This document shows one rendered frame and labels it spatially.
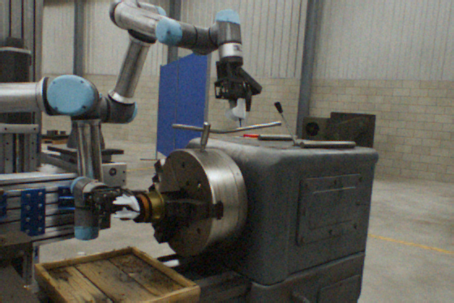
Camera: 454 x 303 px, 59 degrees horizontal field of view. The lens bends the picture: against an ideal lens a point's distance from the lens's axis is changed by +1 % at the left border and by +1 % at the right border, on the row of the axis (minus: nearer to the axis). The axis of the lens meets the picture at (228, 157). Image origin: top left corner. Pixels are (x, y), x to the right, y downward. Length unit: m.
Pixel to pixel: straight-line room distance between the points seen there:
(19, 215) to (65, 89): 0.58
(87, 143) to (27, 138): 0.39
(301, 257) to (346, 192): 0.28
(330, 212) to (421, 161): 9.69
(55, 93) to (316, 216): 0.86
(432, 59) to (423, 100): 0.98
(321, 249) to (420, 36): 10.07
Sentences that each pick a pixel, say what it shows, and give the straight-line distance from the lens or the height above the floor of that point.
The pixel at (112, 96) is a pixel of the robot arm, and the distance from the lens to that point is 1.78.
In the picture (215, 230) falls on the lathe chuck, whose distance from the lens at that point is 1.10.
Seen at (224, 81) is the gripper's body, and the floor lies 1.44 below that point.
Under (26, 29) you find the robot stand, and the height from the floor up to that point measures 1.62.
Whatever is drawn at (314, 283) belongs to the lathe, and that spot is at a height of 0.81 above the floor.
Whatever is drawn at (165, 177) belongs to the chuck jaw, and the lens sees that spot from 1.18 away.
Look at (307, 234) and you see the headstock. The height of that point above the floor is 0.99.
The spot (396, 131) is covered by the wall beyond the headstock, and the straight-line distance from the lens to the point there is 11.07.
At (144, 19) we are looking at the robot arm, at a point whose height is 1.63.
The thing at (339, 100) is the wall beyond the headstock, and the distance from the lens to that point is 11.41.
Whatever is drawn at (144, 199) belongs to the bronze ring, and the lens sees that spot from 1.10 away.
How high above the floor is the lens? 1.36
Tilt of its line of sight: 7 degrees down
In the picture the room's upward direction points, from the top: 4 degrees clockwise
